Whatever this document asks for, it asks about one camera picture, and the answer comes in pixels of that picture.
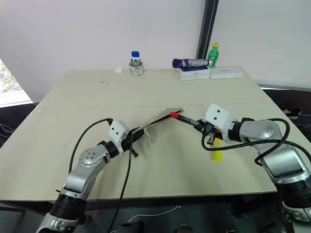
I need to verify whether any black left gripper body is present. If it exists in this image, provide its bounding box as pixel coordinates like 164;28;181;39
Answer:
121;133;140;158

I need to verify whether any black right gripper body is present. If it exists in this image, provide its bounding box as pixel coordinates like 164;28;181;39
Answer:
200;121;223;146

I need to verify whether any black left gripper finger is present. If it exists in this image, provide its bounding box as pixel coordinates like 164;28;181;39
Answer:
132;132;148;143
128;126;147;137

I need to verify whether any red capped black marker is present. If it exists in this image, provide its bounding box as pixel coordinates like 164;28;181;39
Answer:
170;112;204;129

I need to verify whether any grid pattern zip pouch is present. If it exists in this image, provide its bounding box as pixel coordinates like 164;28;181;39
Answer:
130;106;186;141

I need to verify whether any yellow highlighter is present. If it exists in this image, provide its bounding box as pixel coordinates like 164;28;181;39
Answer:
209;138;224;163

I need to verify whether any flat white box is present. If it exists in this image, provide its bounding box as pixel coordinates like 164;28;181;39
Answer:
179;72;211;82

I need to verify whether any white box with blue edge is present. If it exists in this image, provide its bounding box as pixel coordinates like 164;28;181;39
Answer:
175;66;210;76

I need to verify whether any long white box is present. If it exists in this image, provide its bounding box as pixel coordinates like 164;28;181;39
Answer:
209;66;244;80

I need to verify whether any folded purple umbrella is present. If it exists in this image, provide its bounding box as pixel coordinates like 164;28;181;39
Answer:
172;58;210;69

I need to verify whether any printed tape roll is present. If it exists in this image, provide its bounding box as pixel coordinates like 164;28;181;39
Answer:
128;61;145;77

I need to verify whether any green bottle with yellow cap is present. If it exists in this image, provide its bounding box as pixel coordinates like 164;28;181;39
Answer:
207;42;220;69

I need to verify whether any white bottle with blue cap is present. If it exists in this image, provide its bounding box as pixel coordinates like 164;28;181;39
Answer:
130;50;141;66

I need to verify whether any large dark rounded shape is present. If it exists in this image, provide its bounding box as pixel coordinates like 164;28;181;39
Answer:
116;219;146;233

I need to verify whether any black bag with white logo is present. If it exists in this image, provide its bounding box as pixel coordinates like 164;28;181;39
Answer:
282;106;303;120

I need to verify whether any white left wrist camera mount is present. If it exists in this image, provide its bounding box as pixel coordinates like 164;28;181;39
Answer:
108;119;130;154

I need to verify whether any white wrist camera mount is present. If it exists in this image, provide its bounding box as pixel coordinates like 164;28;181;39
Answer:
202;103;238;144
108;119;130;154

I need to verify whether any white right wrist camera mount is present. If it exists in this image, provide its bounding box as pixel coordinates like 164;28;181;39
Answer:
202;103;238;144

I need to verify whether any black hanging left wrist cable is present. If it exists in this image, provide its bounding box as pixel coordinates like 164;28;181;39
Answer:
107;134;134;233

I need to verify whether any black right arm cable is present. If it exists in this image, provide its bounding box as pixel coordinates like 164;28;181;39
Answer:
201;117;291;167

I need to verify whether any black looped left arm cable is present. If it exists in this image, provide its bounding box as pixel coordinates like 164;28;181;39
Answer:
69;117;113;174

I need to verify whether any white cable under table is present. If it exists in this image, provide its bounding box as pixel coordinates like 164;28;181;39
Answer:
134;205;182;218

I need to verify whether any dark window frame post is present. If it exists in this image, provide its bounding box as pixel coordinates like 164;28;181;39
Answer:
195;0;220;62

